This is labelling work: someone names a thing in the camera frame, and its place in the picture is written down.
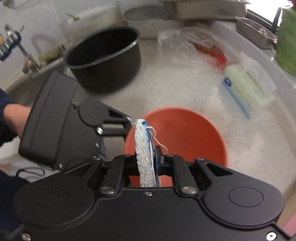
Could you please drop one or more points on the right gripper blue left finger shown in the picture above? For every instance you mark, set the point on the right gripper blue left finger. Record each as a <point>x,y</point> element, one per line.
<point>118,174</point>

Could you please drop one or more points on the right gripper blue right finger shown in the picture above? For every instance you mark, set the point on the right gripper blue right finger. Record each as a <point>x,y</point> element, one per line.
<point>177,168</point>

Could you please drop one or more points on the blue patterned sponge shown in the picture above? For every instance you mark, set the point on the blue patterned sponge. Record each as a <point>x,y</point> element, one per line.
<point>145,149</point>

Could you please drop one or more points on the person left hand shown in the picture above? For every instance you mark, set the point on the person left hand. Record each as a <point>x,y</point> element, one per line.
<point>16,116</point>

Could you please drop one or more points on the steel faucet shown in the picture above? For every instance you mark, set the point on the steel faucet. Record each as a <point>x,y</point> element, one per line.
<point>50,62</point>

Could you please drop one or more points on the black rice cooker pot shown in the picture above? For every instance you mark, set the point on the black rice cooker pot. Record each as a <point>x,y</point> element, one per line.
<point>106,61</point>

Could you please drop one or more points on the tissue pack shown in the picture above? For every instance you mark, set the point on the tissue pack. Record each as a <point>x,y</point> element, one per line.
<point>250,85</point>

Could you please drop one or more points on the clear plastic bag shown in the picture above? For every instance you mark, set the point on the clear plastic bag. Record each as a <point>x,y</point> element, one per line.
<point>193,47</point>

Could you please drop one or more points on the steel steamer pot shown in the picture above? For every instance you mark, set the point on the steel steamer pot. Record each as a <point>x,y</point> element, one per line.
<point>149,20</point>

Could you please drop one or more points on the large steel tray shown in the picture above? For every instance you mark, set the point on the large steel tray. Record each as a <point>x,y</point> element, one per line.
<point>206,10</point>

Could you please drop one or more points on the small steel tray left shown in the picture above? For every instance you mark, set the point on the small steel tray left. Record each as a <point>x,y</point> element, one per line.
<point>256,33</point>

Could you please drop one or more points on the green flower pot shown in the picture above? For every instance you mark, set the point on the green flower pot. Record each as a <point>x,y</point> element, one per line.
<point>285,48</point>

